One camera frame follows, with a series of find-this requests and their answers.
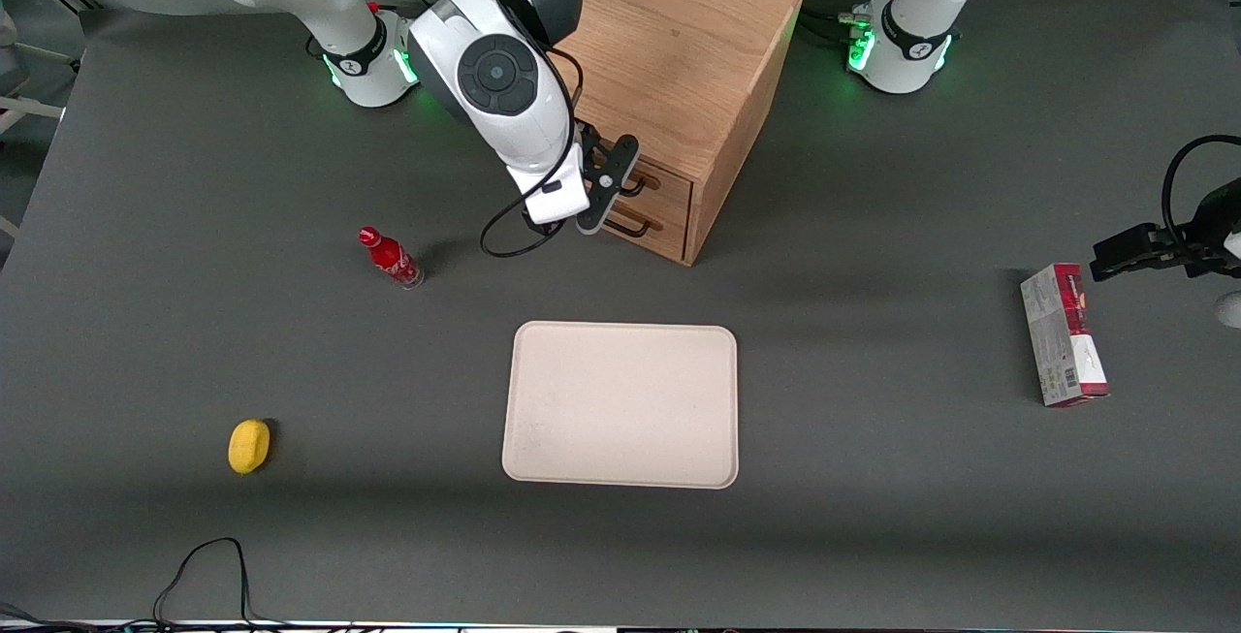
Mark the wooden drawer front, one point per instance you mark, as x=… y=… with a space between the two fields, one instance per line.
x=669 y=237
x=674 y=189

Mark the white metal frame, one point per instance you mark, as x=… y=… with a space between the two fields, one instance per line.
x=29 y=108

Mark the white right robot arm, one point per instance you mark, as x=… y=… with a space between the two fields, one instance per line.
x=494 y=76

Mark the cream rectangular tray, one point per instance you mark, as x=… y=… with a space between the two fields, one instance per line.
x=620 y=405

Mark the yellow lemon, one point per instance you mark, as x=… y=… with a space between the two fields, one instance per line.
x=248 y=446

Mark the wooden drawer cabinet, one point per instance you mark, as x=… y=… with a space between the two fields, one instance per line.
x=679 y=42

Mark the red plaid cardboard box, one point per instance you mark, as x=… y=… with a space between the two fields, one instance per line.
x=1062 y=342

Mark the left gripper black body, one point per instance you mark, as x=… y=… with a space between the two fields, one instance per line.
x=1191 y=246

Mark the red cola bottle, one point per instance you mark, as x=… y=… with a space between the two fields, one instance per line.
x=391 y=260

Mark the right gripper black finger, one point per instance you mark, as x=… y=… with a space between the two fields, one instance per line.
x=593 y=214
x=620 y=156

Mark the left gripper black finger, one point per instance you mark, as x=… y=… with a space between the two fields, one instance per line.
x=1129 y=253

